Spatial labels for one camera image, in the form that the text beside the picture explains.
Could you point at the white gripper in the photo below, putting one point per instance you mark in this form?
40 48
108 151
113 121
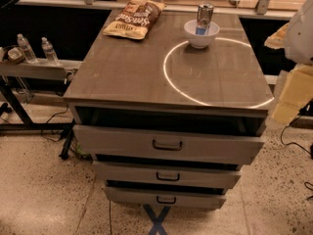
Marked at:
300 36

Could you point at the silver blue redbull can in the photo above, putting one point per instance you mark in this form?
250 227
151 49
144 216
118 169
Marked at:
204 15

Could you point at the white ceramic bowl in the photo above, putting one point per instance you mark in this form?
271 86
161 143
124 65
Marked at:
200 41

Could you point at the grey drawer cabinet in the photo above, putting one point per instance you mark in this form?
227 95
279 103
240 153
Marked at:
162 83

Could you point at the yellow sea salt chip bag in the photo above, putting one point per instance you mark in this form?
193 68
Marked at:
135 20

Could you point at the middle grey drawer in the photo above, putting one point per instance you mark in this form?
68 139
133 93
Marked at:
169 175

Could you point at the grey drawer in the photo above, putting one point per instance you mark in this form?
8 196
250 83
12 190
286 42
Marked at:
169 175
151 197
164 145

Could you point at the top grey drawer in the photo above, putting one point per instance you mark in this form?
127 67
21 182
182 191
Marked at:
164 145

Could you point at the bottom grey drawer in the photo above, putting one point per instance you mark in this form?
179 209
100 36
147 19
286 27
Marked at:
151 197

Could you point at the right clear water bottle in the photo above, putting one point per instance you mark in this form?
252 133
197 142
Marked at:
49 51

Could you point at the clear water bottle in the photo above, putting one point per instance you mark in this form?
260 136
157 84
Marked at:
26 49
49 51

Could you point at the grey side table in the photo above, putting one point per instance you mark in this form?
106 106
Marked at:
40 77

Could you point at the left clear water bottle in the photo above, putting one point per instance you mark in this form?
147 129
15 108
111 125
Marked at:
26 49

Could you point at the small brown basket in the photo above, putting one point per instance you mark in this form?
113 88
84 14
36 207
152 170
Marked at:
11 55

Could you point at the background shelf rail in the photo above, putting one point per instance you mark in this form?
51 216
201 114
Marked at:
156 0

